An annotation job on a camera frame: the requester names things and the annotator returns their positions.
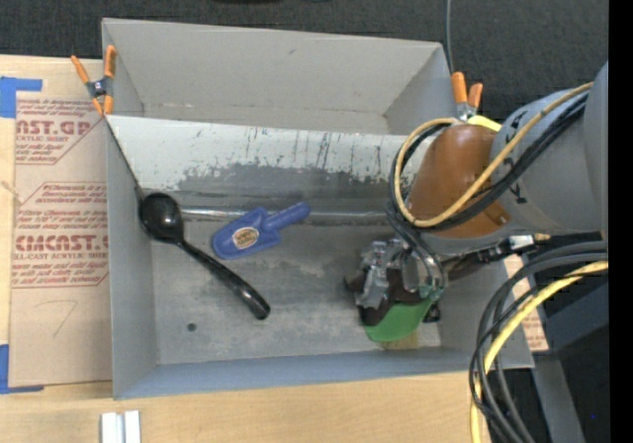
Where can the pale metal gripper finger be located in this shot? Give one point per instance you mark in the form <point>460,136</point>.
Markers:
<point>370,292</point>
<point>378,255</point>

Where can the dark brown block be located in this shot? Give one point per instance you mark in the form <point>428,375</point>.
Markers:
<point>374,316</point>

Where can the small pale wood block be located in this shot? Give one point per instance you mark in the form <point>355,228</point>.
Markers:
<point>403,344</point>

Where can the grey metal bin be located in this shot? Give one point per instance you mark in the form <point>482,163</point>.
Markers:
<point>297,283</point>

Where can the blue toy trowel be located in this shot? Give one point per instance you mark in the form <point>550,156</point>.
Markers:
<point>264,224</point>

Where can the black plastic ladle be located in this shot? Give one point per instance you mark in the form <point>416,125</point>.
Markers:
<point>160,219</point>

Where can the brown cardboard board red print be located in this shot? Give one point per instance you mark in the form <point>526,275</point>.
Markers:
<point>59,312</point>

